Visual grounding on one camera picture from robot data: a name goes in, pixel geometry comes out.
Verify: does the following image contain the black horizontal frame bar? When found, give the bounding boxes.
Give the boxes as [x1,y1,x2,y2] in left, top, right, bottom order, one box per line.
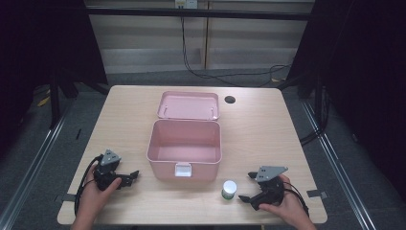
[85,7,318,22]

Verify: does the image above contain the metal floor rail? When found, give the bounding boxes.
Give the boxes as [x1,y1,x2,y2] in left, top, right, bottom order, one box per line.
[301,101,381,230]
[0,104,72,230]

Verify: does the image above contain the pink storage box with lid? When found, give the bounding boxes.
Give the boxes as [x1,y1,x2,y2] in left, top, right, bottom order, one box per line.
[146,90,223,184]

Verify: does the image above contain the white wall socket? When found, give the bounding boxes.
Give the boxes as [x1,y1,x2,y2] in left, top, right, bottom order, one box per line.
[174,0,199,10]

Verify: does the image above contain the person's left hand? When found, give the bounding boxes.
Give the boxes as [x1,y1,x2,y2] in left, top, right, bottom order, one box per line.
[75,166,123,222]

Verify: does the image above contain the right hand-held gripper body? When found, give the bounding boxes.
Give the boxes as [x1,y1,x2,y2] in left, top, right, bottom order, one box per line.
[249,165,289,212]

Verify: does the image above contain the yellow floor tape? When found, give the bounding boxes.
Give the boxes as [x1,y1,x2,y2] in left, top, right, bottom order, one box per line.
[36,95,52,108]

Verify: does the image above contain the grey tape strip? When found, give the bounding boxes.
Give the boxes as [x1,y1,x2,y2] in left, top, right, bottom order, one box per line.
[53,193,77,203]
[305,189,329,199]

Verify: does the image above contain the black floor cable bundle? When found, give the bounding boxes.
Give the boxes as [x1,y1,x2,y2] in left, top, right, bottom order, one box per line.
[298,84,331,148]

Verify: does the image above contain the long black wall cable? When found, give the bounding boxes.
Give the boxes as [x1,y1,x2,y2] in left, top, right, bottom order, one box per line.
[180,15,292,88]

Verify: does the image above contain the person's right hand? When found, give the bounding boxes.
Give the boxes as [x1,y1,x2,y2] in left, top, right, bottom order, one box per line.
[258,173,312,228]

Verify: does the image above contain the hand-held gripper black cable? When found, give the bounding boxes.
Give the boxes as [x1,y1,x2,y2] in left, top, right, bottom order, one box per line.
[74,154,105,217]
[282,181,310,219]

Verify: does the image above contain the right hand-held gripper black cable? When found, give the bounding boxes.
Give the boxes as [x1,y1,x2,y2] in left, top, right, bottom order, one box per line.
[282,181,310,219]

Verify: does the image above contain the white jar with green label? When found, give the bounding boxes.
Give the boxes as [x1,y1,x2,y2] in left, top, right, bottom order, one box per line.
[220,179,238,201]

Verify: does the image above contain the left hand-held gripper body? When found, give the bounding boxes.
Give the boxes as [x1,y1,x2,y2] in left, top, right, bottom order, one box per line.
[93,149,129,192]

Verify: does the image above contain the black curtain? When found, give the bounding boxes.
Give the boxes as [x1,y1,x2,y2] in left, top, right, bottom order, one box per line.
[0,0,109,157]
[285,0,406,202]

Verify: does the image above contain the black metal stand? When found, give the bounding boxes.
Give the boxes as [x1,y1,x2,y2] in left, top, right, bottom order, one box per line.
[48,75,62,130]

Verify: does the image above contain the left hand-held gripper black cable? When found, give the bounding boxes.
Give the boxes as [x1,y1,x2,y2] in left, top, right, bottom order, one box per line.
[74,154,105,217]

